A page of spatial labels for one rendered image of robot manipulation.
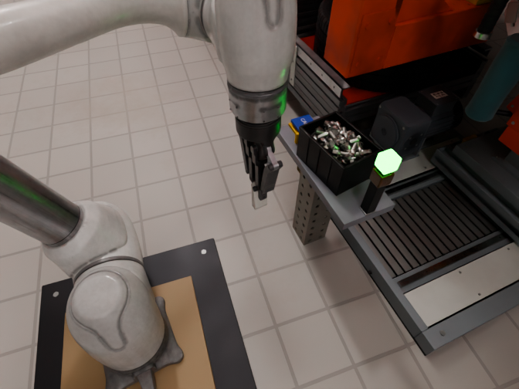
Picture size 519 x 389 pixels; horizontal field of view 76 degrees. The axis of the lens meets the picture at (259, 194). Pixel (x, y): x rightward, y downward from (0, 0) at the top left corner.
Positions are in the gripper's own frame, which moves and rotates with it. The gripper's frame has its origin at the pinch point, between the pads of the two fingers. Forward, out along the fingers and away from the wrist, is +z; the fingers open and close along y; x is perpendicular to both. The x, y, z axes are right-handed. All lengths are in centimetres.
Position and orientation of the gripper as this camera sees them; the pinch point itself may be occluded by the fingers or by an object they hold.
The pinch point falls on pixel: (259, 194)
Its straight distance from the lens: 67.9
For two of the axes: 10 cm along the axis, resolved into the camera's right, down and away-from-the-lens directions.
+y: 4.7, 6.6, -5.9
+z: 0.1, 6.6, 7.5
